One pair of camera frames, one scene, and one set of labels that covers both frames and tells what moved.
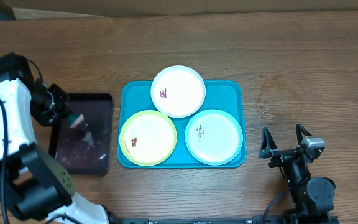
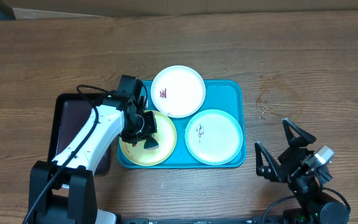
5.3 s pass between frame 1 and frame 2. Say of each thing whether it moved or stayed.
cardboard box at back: stayed
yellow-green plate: stayed
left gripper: moved
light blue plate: stayed
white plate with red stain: stayed
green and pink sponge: moved
